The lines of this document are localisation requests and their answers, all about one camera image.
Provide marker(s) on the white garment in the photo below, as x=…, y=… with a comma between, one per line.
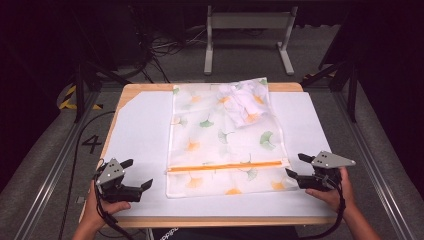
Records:
x=243, y=103

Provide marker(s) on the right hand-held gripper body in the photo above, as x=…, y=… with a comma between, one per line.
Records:
x=328, y=160

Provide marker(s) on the person's right hand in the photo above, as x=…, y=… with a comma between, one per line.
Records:
x=336, y=198

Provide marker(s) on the white table mat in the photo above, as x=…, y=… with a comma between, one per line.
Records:
x=140, y=133

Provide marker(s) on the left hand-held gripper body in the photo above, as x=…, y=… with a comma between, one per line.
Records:
x=110, y=175

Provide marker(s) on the wooden table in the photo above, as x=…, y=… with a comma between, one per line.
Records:
x=146, y=87

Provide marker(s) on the aluminium floor rail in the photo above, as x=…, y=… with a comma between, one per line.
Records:
x=53, y=186
x=373, y=166

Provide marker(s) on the leaf print mesh laundry bag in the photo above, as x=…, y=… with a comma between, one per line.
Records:
x=206, y=150

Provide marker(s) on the yellow black hazard tape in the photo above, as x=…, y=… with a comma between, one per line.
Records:
x=68, y=100

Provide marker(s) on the white metal desk frame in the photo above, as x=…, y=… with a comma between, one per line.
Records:
x=248, y=20

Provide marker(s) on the black metal stand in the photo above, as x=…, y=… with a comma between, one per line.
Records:
x=351, y=90
x=80, y=86

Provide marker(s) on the person's left hand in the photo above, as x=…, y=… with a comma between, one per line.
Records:
x=93, y=213

